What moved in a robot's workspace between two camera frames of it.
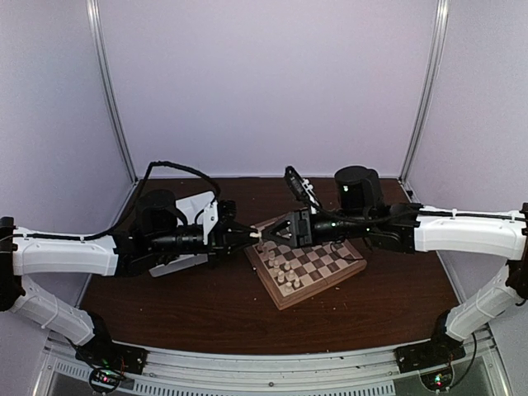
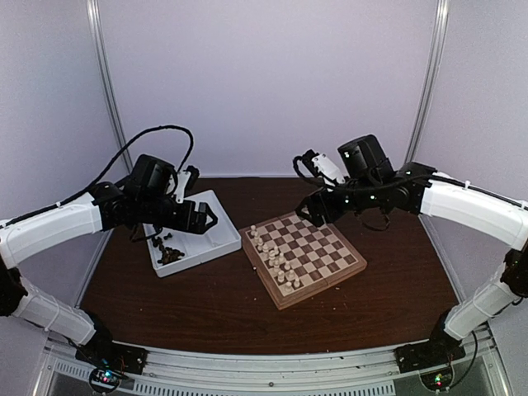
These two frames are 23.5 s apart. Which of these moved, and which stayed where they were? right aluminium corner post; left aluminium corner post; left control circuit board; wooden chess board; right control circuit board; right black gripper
Moved: right black gripper
Stayed: right control circuit board; left control circuit board; right aluminium corner post; left aluminium corner post; wooden chess board
